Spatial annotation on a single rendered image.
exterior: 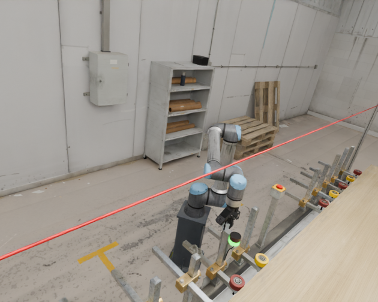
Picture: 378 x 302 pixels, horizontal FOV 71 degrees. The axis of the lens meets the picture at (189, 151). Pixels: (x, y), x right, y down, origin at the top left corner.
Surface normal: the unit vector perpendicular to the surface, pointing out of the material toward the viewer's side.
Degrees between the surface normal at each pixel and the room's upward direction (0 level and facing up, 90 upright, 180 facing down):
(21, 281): 0
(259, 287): 0
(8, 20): 90
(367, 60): 90
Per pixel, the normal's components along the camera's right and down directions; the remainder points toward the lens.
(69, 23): 0.69, 0.40
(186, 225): -0.28, 0.38
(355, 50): -0.72, 0.21
